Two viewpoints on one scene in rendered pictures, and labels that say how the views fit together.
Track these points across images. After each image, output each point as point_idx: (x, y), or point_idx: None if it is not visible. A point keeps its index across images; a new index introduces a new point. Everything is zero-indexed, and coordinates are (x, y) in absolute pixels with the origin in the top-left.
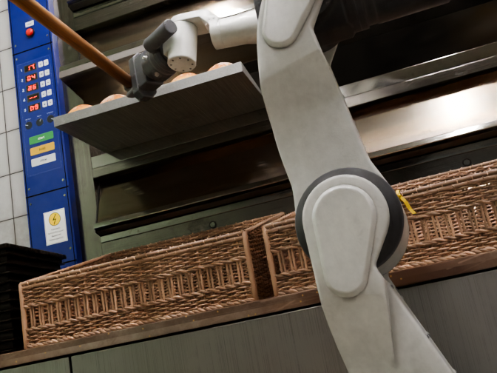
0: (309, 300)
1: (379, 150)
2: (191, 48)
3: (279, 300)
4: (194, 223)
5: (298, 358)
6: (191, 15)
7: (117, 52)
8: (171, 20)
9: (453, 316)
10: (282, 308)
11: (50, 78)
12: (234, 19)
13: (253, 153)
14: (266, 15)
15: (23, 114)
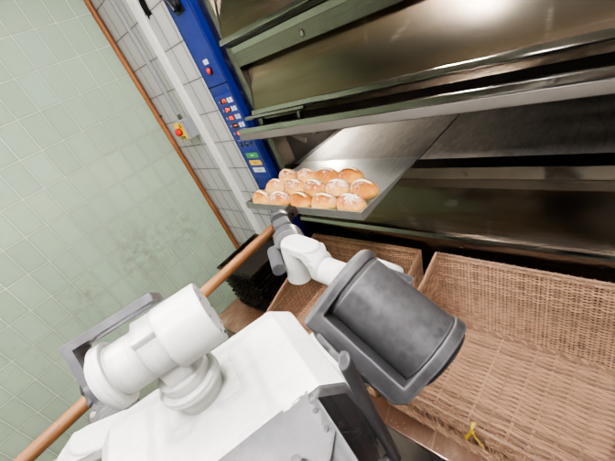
0: (403, 436)
1: (506, 243)
2: (303, 275)
3: (385, 424)
4: (360, 229)
5: (398, 442)
6: (294, 254)
7: (271, 129)
8: (277, 264)
9: None
10: (387, 427)
11: (239, 113)
12: (329, 279)
13: (397, 197)
14: None
15: (234, 136)
